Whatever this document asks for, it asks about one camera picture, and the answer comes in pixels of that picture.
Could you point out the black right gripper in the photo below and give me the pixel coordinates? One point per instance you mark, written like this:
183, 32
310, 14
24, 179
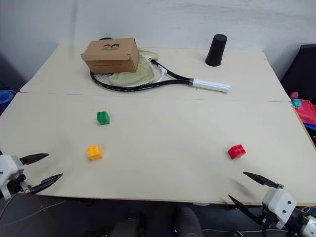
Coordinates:
269, 218

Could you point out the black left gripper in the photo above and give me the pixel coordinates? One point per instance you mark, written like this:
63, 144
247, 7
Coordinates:
16, 185

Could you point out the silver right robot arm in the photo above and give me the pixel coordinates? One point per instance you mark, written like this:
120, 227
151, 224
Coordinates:
303, 222

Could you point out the red toy brick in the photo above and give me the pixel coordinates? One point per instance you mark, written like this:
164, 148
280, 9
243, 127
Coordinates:
237, 151

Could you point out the yellow toy brick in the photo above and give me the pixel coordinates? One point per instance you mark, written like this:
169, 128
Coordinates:
95, 153

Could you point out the blue rolled mat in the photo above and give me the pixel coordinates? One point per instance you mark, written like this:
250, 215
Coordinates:
6, 101

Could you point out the green toy brick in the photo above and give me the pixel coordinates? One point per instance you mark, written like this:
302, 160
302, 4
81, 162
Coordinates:
103, 118

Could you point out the red plastic bin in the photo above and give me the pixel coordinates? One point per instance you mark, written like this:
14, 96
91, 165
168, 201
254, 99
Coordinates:
307, 111

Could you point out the teal small toy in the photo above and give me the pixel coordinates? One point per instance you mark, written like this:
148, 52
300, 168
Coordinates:
296, 103

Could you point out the pink small toy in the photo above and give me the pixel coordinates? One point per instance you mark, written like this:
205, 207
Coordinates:
293, 95

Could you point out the brown cardboard box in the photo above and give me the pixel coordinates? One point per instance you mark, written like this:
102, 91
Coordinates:
111, 56

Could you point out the light green towel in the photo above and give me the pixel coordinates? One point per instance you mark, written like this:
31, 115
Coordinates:
138, 74

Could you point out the black and white tennis racket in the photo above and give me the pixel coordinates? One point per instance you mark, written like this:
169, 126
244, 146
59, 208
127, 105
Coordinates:
172, 79

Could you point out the black round object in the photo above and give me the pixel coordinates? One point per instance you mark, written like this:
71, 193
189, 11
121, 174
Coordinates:
105, 38

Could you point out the black plastic cup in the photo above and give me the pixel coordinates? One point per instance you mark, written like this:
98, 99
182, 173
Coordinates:
216, 51

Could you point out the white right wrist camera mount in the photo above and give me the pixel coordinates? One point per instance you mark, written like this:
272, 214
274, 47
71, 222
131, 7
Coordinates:
281, 202

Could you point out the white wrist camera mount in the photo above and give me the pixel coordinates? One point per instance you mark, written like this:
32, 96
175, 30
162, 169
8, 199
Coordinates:
281, 202
9, 168

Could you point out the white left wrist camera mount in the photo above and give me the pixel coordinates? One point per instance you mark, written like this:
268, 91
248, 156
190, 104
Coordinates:
9, 168

